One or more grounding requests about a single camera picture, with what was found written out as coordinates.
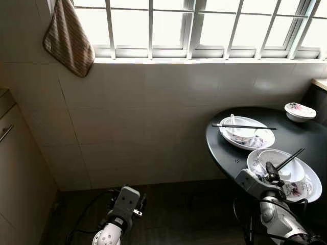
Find beige counter over dark cabinet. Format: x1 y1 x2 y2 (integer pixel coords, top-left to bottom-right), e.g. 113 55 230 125
301 78 327 126

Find metal cabinet handle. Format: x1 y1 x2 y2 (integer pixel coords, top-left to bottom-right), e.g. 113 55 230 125
0 124 15 144

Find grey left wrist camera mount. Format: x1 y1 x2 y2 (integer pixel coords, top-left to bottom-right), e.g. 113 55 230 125
109 186 142 225

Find small white floral bowl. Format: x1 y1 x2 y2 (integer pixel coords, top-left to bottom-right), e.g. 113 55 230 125
285 102 317 123

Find white ceramic bowl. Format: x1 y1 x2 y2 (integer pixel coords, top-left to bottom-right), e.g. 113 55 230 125
228 121 259 142
258 150 306 184

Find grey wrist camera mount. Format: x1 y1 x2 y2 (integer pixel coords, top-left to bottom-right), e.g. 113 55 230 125
235 168 272 200
109 186 142 225

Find black round table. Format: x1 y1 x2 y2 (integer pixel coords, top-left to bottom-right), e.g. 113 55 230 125
206 106 327 215

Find white window frame with bars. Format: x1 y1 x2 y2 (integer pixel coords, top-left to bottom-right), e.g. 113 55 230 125
49 0 327 60

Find brown striped hanging towel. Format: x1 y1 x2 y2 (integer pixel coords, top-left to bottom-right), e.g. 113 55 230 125
42 0 95 78

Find black chopsticks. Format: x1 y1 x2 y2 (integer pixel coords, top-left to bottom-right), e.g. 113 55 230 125
275 148 306 171
212 123 277 131

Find beige cabinet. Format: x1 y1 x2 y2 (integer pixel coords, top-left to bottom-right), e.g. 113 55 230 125
0 87 60 245

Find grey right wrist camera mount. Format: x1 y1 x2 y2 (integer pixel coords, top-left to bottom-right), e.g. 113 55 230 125
235 168 272 200

